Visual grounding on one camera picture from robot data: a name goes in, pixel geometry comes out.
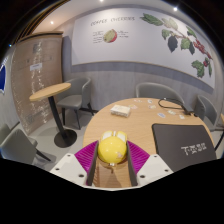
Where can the yellow computer mouse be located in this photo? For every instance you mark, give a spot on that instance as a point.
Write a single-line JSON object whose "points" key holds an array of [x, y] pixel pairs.
{"points": [[111, 148]]}

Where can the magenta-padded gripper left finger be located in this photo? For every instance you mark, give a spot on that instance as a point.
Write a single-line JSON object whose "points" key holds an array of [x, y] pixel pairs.
{"points": [[84, 160]]}

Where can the small white packet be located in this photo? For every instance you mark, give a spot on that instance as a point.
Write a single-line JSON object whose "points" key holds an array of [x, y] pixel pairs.
{"points": [[171, 112], [161, 115], [152, 107]]}

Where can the white tissue box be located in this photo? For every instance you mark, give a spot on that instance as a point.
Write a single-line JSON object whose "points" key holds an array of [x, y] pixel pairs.
{"points": [[120, 110]]}

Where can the white botanical wall poster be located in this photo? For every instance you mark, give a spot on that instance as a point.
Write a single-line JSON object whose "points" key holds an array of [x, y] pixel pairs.
{"points": [[140, 36]]}

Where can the grey upholstered chair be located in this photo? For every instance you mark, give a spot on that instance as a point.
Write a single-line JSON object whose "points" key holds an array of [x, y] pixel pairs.
{"points": [[156, 90], [77, 96], [16, 145], [204, 110]]}

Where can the round wooden high table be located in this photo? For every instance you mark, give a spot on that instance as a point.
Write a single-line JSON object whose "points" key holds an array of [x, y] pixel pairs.
{"points": [[50, 91]]}

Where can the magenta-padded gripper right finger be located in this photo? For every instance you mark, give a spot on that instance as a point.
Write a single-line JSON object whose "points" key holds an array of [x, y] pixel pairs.
{"points": [[139, 159]]}

